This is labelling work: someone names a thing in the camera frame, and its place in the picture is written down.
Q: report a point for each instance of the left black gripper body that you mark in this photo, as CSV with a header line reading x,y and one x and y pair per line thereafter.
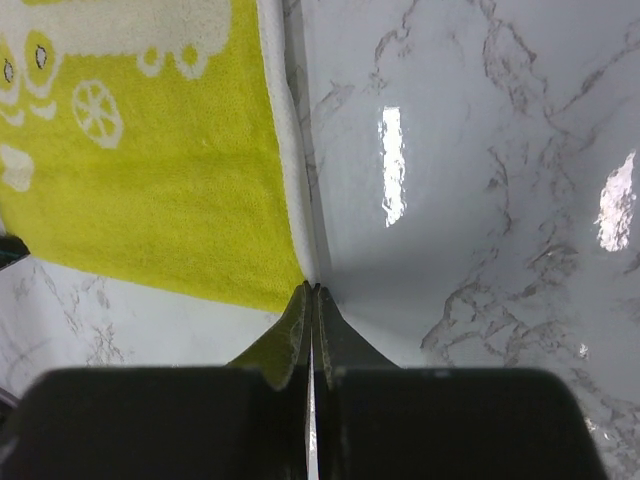
x,y
12,250

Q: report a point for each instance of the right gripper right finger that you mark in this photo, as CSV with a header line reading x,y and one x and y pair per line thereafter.
x,y
336,344

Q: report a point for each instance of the yellow patterned towel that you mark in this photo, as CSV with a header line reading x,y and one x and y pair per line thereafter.
x,y
155,142

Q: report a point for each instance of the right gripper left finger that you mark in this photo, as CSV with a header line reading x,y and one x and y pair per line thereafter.
x,y
284,347

